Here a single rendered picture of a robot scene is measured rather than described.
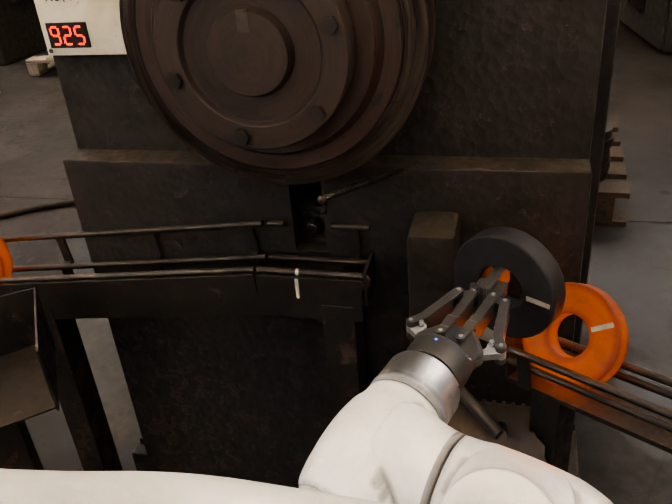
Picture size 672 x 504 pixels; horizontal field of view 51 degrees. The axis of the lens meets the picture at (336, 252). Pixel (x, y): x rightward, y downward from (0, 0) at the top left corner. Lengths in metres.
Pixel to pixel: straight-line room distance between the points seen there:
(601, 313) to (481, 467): 0.48
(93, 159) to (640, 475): 1.42
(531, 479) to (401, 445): 0.12
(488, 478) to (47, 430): 1.71
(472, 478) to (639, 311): 1.86
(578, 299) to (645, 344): 1.24
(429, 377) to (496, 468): 0.16
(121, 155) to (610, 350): 0.92
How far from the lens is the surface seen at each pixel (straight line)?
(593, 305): 1.07
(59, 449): 2.12
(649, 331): 2.37
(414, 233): 1.15
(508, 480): 0.62
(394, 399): 0.71
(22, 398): 1.30
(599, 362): 1.07
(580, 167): 1.22
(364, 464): 0.66
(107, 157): 1.42
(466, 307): 0.89
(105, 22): 1.35
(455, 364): 0.79
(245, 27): 0.99
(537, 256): 0.92
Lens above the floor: 1.35
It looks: 30 degrees down
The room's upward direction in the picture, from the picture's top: 5 degrees counter-clockwise
